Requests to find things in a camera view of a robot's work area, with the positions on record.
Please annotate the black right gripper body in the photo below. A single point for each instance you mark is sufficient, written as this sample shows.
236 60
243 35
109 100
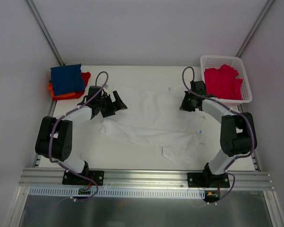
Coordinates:
188 102

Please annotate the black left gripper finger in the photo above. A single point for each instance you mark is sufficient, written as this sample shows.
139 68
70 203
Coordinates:
108 108
118 103

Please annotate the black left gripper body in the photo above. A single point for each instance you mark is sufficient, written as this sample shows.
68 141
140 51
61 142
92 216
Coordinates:
110 104

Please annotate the white t shirt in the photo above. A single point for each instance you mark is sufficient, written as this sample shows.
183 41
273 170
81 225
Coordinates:
153 118

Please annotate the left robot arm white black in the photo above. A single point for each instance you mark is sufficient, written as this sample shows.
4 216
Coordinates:
54 140

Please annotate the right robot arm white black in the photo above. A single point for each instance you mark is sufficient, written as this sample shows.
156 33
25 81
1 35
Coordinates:
237 133

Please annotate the crumpled pink t shirt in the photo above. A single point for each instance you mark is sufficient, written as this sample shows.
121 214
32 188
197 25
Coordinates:
223 83

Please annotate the white plastic basket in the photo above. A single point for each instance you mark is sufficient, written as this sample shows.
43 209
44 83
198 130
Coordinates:
216 61

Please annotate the folded blue t shirt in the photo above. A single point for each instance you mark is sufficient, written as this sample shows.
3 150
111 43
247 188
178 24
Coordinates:
67 79

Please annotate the folded orange t shirt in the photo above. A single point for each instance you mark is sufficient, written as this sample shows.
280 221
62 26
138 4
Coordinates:
50 88

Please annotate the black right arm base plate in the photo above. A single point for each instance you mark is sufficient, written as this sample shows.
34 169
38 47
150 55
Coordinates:
195 180

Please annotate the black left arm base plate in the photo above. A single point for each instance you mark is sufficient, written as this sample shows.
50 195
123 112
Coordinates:
71 179

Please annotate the white slotted cable duct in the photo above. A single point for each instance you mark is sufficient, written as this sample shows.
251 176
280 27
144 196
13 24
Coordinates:
118 193

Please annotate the aluminium mounting rail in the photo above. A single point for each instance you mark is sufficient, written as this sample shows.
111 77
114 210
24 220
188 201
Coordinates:
148 179

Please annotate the left aluminium frame post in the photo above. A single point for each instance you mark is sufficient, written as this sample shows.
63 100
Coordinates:
40 22

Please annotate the aluminium frame post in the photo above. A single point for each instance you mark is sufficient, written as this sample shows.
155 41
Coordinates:
256 25
40 22

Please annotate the right aluminium frame post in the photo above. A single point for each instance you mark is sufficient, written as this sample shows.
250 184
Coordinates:
256 25

